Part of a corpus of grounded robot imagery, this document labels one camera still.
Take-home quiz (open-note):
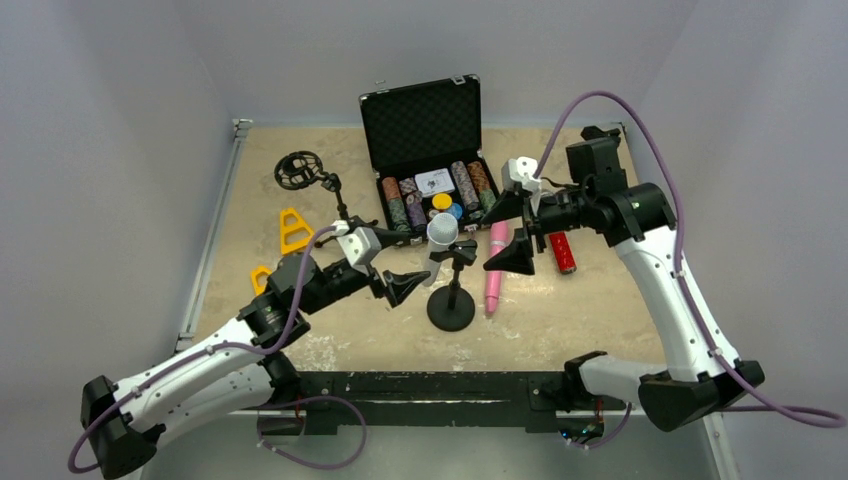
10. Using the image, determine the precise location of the red glitter microphone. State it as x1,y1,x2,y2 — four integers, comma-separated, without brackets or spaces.
548,232,577,275

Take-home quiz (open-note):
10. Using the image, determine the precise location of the white microphone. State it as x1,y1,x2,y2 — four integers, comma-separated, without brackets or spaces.
422,212,459,287

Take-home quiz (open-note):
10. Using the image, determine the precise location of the black round-base mic stand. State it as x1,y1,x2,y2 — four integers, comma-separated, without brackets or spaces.
427,240,478,332

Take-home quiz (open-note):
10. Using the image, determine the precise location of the black tripod shock-mount stand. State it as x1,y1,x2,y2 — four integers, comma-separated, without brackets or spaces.
273,151,380,255

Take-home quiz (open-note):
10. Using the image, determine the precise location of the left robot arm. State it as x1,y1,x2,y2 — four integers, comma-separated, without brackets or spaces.
67,217,429,479

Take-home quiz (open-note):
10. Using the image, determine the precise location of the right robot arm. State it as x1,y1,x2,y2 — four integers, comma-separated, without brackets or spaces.
485,137,765,432

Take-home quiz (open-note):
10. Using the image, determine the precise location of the yellow triangle stand upper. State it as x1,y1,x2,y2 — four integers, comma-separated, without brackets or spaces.
279,208,314,256

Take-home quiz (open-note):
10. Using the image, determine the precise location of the yellow triangle stand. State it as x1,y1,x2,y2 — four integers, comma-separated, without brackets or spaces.
279,208,314,256
250,265,272,295

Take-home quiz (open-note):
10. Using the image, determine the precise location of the black rear round-base stand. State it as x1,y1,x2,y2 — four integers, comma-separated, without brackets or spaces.
580,125,621,145

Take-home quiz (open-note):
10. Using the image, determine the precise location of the yellow triangle stand lower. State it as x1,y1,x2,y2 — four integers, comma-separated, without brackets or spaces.
250,265,272,295

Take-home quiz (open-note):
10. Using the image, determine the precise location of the pink microphone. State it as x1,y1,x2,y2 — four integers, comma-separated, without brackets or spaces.
484,221,509,317

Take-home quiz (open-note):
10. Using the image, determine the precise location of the black poker chip case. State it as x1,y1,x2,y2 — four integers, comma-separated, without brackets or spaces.
358,74,500,246

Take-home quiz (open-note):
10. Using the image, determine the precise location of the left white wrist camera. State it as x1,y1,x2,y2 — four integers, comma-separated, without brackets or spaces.
332,220,382,274

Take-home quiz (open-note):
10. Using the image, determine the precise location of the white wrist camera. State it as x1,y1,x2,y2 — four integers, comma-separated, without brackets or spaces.
501,156,542,212
332,220,382,274

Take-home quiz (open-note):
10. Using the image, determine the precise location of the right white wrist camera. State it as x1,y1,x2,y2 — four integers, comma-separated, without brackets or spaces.
501,156,542,212

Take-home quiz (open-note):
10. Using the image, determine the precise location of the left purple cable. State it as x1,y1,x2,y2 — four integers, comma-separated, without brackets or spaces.
67,225,369,475

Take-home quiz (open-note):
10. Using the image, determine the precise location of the purple cable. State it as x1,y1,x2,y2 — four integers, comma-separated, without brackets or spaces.
67,225,369,475
533,90,848,452

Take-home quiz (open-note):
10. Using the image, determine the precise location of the black front mounting rail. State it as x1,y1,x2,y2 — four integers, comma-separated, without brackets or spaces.
300,371,625,435

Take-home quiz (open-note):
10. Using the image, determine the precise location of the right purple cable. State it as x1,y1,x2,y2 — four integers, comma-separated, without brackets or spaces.
533,90,848,452

